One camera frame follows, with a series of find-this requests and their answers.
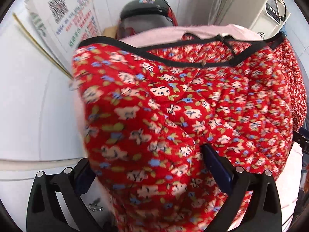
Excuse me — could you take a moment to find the red floral quilted jacket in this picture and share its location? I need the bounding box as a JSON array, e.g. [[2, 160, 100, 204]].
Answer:
[[72, 34, 306, 231]]

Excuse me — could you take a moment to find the pink polka dot bedsheet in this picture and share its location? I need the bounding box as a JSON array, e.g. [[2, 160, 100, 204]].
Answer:
[[72, 23, 305, 232]]

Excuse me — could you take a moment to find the white notice board QR code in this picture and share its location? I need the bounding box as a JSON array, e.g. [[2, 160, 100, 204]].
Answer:
[[13, 0, 101, 78]]

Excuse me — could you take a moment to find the white machine with display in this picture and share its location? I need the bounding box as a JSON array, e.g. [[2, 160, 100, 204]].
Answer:
[[208, 0, 291, 39]]

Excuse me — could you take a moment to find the black red helmet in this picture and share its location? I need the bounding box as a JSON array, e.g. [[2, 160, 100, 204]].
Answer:
[[116, 0, 178, 39]]

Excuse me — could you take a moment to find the white pipe on wall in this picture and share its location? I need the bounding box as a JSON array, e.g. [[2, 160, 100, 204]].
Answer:
[[0, 158, 82, 171]]

